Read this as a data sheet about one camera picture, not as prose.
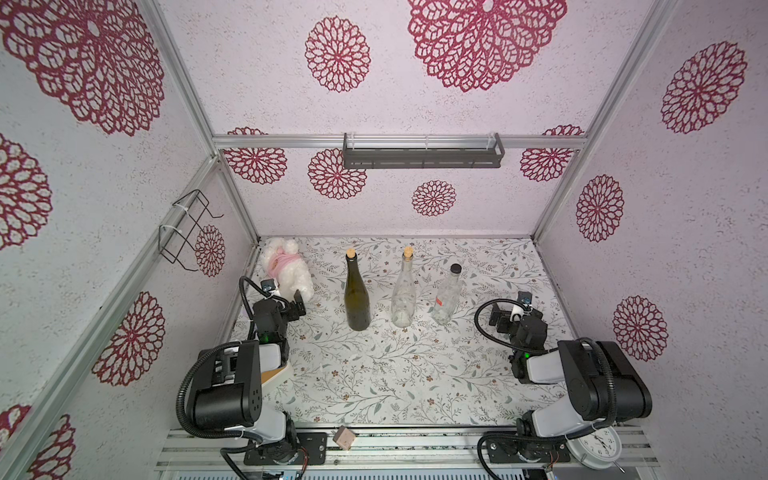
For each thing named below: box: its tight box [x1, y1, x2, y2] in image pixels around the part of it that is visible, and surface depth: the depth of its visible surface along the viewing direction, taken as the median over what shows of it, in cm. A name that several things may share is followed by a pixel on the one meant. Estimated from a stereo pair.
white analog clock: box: [566, 426, 622, 469], surface depth 72 cm
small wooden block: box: [332, 425, 356, 451], surface depth 76 cm
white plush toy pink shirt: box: [261, 237, 315, 303], surface depth 102 cm
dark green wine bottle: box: [344, 248, 371, 332], surface depth 84 cm
